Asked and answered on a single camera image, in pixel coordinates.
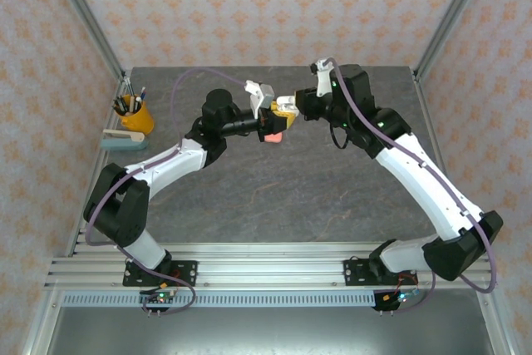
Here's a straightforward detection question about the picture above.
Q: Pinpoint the blue and beige stapler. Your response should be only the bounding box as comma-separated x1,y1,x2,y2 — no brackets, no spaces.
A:
101,128,150,152

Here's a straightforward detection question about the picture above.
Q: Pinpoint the aluminium table side rail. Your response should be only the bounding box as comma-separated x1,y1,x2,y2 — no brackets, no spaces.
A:
411,67,477,256
65,74,133,259

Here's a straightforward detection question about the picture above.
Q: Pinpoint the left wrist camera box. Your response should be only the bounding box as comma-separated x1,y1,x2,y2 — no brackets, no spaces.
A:
244,79,276,119

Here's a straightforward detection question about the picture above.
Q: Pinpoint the aluminium frame post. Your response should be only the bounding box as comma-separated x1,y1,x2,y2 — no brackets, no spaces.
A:
413,0,496,81
43,0,128,80

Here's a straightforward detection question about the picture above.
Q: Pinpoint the yellow pen cup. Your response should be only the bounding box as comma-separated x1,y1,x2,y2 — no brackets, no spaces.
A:
115,99,155,136

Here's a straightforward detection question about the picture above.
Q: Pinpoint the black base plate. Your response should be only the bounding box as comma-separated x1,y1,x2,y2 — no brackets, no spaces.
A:
342,259,419,288
122,260,200,288

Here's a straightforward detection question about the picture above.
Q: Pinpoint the aluminium lower frame bar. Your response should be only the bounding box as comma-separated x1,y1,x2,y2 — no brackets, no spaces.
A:
22,288,64,355
475,288,515,355

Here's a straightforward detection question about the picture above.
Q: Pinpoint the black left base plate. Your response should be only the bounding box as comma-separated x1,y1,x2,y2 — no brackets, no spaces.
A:
122,260,200,288

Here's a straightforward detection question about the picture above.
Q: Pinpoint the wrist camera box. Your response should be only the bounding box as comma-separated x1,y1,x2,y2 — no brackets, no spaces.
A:
308,58,334,99
244,79,276,119

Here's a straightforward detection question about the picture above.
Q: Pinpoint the grey metal panel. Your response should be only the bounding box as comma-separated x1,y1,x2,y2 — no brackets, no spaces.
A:
45,307,498,355

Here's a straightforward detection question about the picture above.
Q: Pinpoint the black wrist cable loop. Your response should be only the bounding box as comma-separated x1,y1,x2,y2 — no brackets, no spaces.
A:
330,125,351,151

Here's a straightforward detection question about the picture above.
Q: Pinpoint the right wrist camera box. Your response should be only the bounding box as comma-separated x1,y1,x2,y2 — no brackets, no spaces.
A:
308,58,334,99

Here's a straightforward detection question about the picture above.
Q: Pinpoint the wide aluminium mounting rail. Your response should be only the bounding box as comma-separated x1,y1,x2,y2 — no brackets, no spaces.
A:
43,242,500,291

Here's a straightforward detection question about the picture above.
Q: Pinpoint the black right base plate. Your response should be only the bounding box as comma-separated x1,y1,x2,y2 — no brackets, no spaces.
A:
342,259,419,288

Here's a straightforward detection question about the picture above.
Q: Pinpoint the grey slotted cable duct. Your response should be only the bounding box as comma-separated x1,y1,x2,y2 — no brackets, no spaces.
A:
61,292,377,308

